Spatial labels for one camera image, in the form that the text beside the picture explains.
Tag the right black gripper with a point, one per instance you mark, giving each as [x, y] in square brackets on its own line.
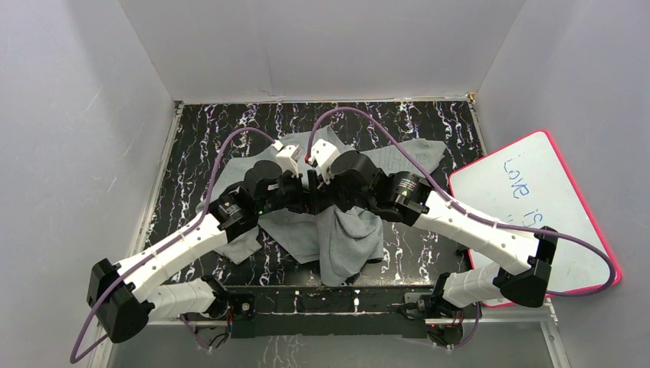
[329, 190]

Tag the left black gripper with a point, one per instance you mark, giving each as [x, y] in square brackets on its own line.
[297, 191]

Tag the grey zip-up jacket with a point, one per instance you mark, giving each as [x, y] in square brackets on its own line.
[341, 241]

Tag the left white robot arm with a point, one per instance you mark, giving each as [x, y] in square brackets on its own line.
[127, 295]

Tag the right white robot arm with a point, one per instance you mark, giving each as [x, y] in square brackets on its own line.
[520, 265]

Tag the pink-framed whiteboard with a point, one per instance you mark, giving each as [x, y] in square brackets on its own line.
[528, 183]

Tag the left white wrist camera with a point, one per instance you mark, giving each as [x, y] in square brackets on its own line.
[287, 157]

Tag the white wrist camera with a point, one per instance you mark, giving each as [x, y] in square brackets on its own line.
[322, 155]
[287, 157]

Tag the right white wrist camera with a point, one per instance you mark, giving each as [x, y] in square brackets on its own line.
[322, 155]

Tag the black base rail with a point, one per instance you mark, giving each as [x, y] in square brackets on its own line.
[411, 312]

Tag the aluminium table frame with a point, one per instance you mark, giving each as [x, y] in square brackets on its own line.
[351, 195]

